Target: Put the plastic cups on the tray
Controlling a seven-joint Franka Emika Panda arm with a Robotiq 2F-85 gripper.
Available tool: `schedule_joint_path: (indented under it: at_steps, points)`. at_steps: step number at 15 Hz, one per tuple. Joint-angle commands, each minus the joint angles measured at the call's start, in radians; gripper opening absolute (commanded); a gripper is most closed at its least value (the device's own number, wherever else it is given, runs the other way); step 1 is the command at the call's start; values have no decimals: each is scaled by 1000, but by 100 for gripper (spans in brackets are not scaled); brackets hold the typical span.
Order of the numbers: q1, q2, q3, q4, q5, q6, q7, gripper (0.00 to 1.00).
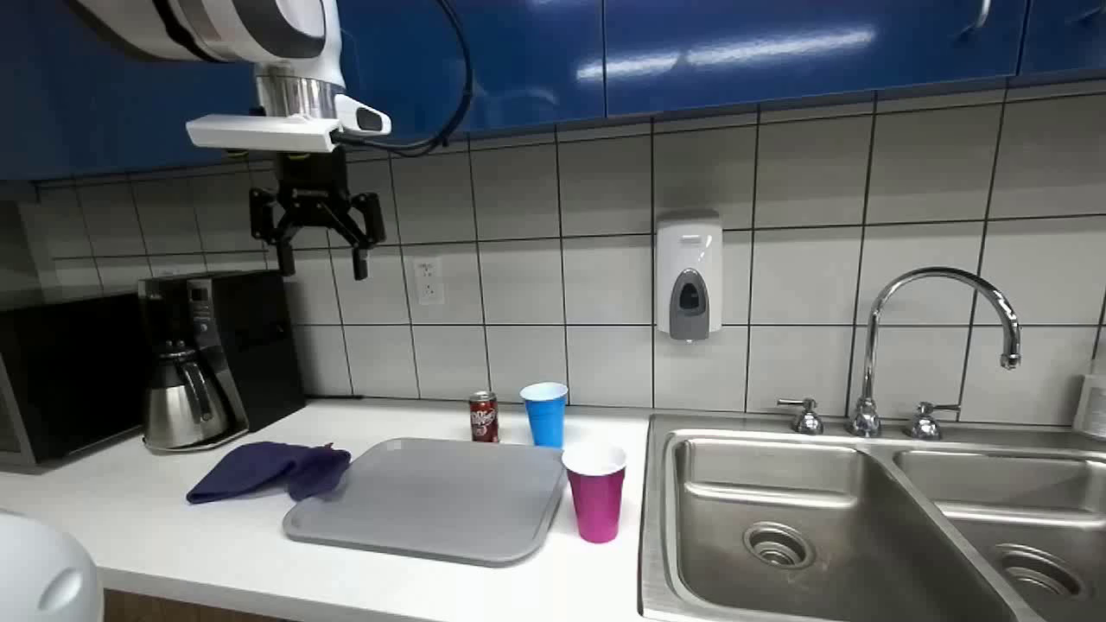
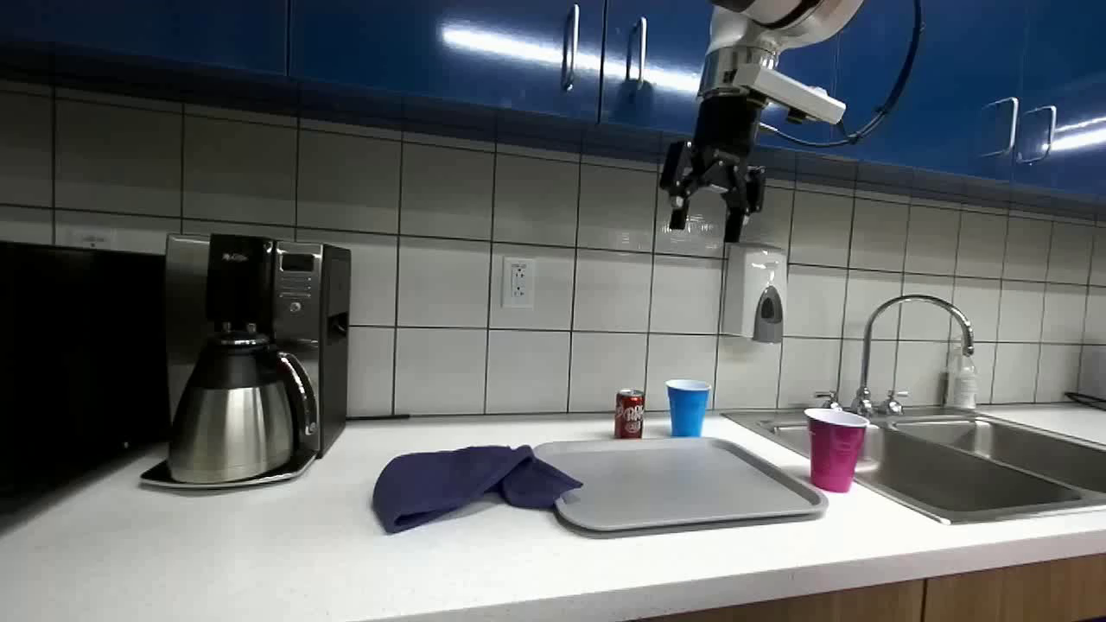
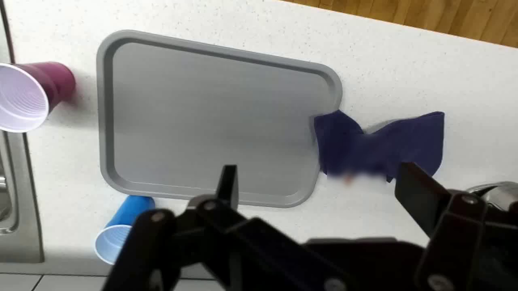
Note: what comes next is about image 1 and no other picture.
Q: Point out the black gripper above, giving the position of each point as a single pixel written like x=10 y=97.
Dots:
x=311 y=193

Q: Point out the blue plastic cup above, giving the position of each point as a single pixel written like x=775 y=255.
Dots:
x=544 y=416

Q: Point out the magenta plastic cup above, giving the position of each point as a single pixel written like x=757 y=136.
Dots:
x=595 y=497

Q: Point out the white rounded robot base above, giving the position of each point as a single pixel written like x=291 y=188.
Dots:
x=40 y=571

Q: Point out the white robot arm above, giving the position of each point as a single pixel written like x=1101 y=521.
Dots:
x=242 y=25

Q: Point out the grey plastic tray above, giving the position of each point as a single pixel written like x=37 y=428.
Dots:
x=432 y=500

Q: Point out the black coffee maker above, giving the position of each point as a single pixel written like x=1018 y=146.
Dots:
x=245 y=339

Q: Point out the steel coffee carafe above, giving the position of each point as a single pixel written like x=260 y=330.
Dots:
x=178 y=404

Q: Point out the purple cloth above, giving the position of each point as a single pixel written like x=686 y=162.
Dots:
x=260 y=468

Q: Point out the red soda can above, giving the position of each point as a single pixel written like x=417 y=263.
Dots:
x=485 y=416

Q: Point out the black microwave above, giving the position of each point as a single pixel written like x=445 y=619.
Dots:
x=64 y=374

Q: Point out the white soap dispenser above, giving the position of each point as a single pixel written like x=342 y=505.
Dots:
x=688 y=272

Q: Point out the wooden lower cabinet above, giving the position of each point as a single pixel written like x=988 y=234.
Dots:
x=173 y=609

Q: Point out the blue upper cabinets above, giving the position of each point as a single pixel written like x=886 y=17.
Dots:
x=693 y=55

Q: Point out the steel double sink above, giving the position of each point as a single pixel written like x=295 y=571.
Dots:
x=830 y=505

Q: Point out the chrome gooseneck faucet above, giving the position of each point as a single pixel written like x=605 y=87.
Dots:
x=921 y=278

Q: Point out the white wall outlet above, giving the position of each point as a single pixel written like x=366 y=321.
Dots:
x=431 y=281

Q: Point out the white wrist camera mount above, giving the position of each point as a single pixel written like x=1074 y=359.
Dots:
x=265 y=129

